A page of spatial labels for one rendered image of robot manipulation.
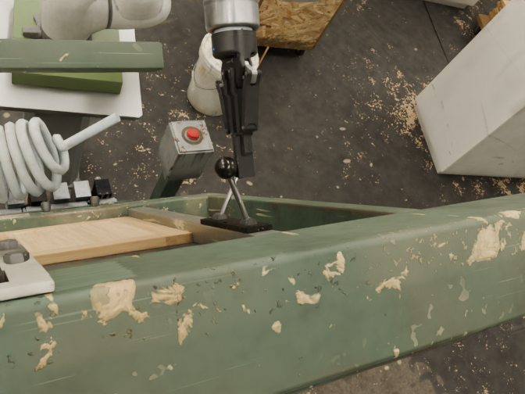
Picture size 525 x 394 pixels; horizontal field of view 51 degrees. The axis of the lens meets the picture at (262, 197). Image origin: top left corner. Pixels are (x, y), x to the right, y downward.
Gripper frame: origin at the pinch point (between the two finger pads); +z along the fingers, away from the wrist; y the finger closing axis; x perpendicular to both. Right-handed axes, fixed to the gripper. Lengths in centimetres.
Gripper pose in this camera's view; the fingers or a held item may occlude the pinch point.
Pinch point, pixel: (243, 155)
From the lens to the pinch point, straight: 93.6
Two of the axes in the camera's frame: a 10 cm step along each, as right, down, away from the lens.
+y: -4.8, -0.3, 8.8
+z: 0.8, 9.9, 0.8
